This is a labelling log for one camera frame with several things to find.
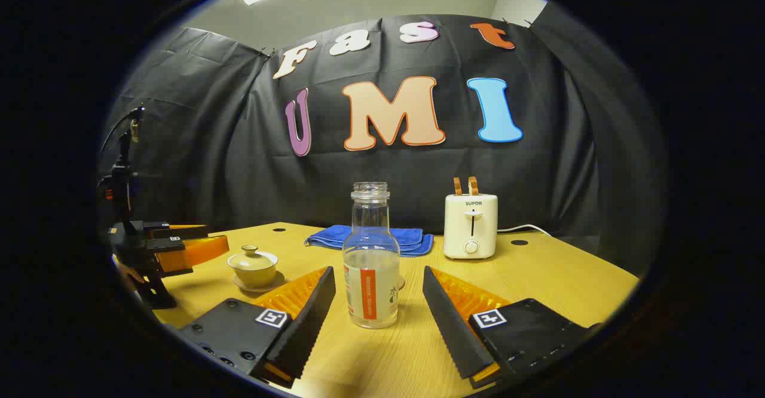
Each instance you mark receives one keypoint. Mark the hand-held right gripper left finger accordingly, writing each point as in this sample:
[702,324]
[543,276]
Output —
[305,326]

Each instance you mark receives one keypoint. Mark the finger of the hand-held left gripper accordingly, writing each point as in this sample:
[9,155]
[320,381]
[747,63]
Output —
[197,253]
[179,232]

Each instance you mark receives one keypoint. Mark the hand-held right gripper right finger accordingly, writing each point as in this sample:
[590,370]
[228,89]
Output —
[454,326]

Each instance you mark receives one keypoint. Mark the cream teacup lid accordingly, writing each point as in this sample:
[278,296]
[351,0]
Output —
[251,259]

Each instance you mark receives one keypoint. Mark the cream teacup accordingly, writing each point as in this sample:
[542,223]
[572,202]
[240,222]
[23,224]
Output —
[254,277]

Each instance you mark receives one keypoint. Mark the round brown coaster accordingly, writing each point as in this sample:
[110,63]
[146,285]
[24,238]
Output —
[401,282]

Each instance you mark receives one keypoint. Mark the clear water bottle orange label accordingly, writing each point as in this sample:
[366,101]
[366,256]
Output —
[370,290]

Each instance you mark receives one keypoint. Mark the cream saucer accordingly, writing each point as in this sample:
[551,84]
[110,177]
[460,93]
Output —
[276,283]

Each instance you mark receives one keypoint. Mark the cream toaster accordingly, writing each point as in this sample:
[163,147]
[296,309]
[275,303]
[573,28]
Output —
[457,230]

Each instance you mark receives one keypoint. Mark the blue folded towel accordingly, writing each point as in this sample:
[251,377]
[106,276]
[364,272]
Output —
[412,239]

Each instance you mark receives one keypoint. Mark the black backdrop cloth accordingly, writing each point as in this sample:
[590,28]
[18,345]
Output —
[239,147]

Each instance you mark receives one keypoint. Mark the toast slice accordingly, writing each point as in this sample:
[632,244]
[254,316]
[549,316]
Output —
[457,186]
[473,186]

